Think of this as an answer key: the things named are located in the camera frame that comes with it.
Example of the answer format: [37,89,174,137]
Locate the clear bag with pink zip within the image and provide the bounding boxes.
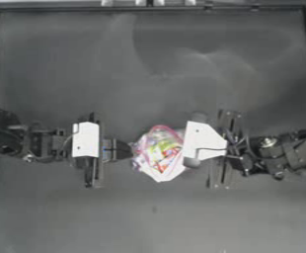
[130,124,187,183]

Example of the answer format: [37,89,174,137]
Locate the black camera cable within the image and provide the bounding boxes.
[194,146,230,160]

